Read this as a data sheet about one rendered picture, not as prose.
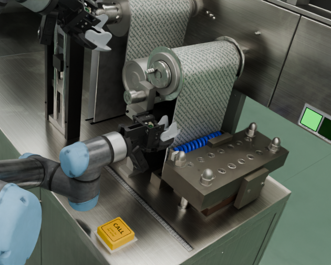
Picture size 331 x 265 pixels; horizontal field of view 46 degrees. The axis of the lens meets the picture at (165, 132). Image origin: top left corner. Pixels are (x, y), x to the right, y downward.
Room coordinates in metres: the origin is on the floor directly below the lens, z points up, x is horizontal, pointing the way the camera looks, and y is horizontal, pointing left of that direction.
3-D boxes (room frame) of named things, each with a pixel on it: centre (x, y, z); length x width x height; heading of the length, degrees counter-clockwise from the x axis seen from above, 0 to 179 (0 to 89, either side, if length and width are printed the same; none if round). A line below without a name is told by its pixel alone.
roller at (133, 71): (1.15, 0.04, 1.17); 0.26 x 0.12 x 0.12; 137
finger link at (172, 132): (0.92, -0.02, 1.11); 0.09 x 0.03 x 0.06; 136
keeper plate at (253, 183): (0.92, -0.29, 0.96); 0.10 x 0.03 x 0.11; 137
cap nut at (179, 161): (0.88, -0.06, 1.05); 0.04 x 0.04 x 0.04
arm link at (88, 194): (0.74, 0.19, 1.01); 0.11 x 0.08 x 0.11; 78
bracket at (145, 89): (0.97, 0.09, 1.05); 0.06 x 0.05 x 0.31; 137
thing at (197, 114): (1.03, -0.09, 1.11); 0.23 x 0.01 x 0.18; 137
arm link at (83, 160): (0.74, 0.18, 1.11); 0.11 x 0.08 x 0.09; 137
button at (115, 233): (0.70, 0.08, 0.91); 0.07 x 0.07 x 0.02; 47
